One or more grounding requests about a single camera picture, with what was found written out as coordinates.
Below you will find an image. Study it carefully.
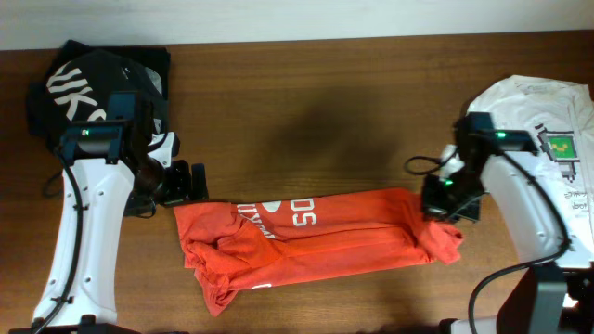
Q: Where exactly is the black folded garment underneath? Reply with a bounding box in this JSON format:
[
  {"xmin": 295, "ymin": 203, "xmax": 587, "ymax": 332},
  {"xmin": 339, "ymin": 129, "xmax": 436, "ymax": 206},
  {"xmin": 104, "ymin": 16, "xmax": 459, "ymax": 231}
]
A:
[{"xmin": 27, "ymin": 39, "xmax": 172, "ymax": 140}]

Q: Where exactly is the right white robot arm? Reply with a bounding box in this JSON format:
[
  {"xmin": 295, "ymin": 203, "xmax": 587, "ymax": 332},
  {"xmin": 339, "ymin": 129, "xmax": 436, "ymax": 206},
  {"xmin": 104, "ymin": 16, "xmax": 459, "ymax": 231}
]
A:
[{"xmin": 421, "ymin": 112, "xmax": 593, "ymax": 333}]

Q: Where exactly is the black Nike t-shirt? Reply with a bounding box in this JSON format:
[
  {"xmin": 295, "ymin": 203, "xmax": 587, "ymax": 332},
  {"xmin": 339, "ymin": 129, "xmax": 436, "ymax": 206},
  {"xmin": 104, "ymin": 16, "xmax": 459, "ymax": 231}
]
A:
[{"xmin": 26, "ymin": 47, "xmax": 170, "ymax": 149}]

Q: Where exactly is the red orange soccer t-shirt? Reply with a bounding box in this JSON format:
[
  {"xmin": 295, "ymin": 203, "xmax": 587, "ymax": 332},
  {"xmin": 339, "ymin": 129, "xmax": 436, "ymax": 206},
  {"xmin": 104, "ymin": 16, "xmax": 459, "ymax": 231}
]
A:
[{"xmin": 174, "ymin": 187, "xmax": 463, "ymax": 316}]

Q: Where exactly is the white graphic t-shirt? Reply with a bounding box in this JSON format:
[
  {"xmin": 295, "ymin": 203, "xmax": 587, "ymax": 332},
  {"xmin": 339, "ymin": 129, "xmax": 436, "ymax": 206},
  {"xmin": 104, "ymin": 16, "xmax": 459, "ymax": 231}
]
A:
[{"xmin": 468, "ymin": 75, "xmax": 593, "ymax": 269}]

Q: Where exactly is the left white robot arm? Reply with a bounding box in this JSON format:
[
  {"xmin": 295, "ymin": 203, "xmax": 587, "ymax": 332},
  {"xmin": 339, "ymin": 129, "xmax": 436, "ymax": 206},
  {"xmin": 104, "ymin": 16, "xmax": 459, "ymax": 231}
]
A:
[{"xmin": 24, "ymin": 91, "xmax": 209, "ymax": 333}]

